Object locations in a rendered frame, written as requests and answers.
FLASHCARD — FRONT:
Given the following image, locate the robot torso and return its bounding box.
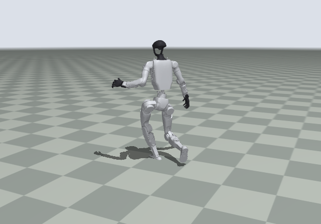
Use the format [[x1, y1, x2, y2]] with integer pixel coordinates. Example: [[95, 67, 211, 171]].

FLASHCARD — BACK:
[[150, 58, 173, 111]]

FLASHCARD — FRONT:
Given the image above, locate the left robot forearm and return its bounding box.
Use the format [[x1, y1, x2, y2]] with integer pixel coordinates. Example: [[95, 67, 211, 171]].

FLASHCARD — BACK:
[[122, 78, 143, 89]]

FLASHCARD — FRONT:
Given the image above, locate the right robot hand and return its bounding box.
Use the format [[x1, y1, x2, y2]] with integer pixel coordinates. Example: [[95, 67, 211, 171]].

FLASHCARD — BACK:
[[183, 94, 190, 109]]

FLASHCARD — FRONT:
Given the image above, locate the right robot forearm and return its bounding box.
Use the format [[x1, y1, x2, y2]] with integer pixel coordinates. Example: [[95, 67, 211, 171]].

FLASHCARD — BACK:
[[180, 82, 189, 97]]

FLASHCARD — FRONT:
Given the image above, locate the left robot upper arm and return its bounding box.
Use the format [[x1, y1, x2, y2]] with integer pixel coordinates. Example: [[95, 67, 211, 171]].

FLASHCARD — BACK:
[[139, 61, 153, 87]]

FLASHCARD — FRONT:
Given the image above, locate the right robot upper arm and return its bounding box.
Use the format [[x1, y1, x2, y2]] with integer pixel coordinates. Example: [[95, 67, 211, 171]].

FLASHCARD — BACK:
[[171, 61, 185, 85]]

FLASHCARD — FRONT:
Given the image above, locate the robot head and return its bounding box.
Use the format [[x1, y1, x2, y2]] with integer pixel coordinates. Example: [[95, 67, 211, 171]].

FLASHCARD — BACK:
[[152, 40, 167, 60]]

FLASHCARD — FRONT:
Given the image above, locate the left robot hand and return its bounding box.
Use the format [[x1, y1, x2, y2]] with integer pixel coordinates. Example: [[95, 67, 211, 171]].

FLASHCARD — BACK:
[[112, 78, 126, 88]]

